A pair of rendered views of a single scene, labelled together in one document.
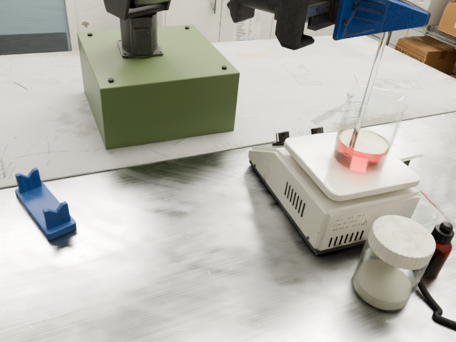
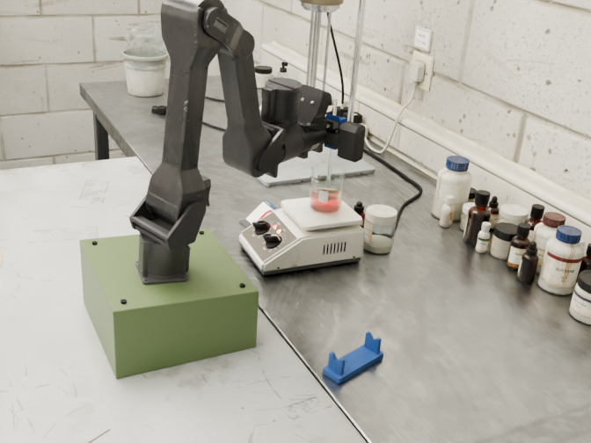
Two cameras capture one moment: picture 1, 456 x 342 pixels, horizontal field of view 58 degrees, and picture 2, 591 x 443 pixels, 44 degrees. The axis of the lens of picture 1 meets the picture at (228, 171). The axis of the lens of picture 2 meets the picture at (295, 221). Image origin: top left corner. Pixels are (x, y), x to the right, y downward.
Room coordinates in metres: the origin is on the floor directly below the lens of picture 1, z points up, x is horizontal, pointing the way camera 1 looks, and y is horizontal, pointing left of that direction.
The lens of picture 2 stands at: (0.48, 1.09, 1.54)
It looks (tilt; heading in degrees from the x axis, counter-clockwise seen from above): 25 degrees down; 269
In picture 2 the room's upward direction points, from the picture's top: 4 degrees clockwise
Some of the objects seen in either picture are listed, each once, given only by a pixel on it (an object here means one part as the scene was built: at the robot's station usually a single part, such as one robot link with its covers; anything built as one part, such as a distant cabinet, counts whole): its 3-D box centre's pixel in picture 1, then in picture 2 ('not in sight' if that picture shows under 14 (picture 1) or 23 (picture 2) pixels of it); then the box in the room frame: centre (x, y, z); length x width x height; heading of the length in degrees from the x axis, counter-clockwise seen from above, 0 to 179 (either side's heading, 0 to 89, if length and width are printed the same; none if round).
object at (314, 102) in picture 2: not in sight; (306, 105); (0.46, -0.07, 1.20); 0.07 x 0.06 x 0.07; 144
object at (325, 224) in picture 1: (328, 178); (306, 234); (0.44, -0.13, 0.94); 0.22 x 0.13 x 0.08; 24
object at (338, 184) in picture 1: (349, 161); (320, 212); (0.41, -0.14, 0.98); 0.12 x 0.12 x 0.01; 24
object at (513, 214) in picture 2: not in sight; (511, 224); (0.02, -0.26, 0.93); 0.06 x 0.06 x 0.07
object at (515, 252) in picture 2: not in sight; (520, 246); (0.04, -0.13, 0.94); 0.04 x 0.04 x 0.09
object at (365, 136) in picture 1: (368, 132); (325, 188); (0.41, -0.15, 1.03); 0.07 x 0.06 x 0.08; 119
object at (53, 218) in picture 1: (43, 200); (354, 355); (0.36, 0.21, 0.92); 0.10 x 0.03 x 0.04; 46
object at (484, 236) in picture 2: not in sight; (484, 237); (0.09, -0.19, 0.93); 0.02 x 0.02 x 0.06
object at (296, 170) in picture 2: not in sight; (304, 163); (0.44, -0.60, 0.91); 0.30 x 0.20 x 0.01; 27
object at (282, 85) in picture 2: not in sight; (266, 122); (0.52, 0.01, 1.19); 0.11 x 0.08 x 0.12; 50
